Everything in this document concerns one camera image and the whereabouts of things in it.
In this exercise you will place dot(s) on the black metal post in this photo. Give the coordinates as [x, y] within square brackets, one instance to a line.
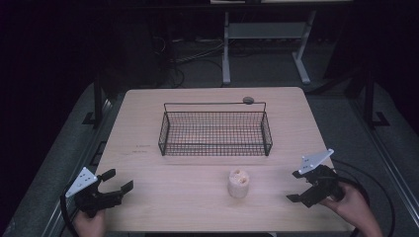
[98, 102]
[369, 98]

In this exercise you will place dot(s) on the person's left hand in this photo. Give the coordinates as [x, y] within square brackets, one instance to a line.
[89, 226]

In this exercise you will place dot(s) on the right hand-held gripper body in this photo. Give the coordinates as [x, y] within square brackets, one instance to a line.
[324, 184]

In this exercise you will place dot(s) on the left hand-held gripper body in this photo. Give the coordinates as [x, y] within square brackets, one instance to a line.
[95, 199]

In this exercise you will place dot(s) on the aluminium rail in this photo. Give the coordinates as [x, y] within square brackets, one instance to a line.
[75, 174]
[385, 154]

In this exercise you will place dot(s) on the person's right hand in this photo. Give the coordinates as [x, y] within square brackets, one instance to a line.
[351, 204]

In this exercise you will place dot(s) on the small grey round knob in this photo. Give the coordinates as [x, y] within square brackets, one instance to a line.
[248, 100]

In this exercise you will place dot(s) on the grey metal stand frame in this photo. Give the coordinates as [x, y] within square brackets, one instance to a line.
[265, 31]

